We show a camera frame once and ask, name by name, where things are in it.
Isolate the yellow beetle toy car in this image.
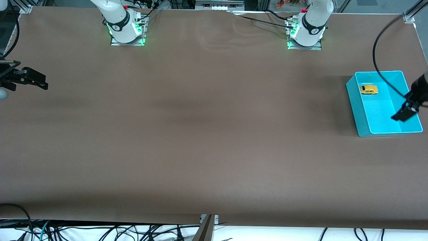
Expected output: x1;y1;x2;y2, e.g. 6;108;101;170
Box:
359;84;379;95

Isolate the teal plastic bin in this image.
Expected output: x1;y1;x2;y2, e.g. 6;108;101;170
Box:
345;70;424;138

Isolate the brown table cover mat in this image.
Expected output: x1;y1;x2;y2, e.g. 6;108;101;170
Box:
0;6;428;230

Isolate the white power strip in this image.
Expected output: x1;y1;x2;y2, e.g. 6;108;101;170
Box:
195;0;245;11

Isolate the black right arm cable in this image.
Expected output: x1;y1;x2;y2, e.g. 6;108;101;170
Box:
0;0;20;59

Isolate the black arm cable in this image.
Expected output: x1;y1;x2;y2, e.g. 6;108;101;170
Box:
0;0;20;59
372;15;413;98

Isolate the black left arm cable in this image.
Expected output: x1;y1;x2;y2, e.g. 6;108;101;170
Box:
372;15;413;98

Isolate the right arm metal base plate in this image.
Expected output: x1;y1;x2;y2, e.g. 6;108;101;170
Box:
110;15;147;47

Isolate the black floor cable loop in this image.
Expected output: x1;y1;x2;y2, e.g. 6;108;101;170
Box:
0;203;33;241

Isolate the teal floor cable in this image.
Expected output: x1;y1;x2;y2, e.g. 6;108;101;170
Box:
39;220;51;241

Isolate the black base power cable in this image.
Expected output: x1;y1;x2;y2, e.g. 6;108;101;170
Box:
227;9;295;28

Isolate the metal table edge bracket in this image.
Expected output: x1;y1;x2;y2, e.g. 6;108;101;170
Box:
192;214;220;241

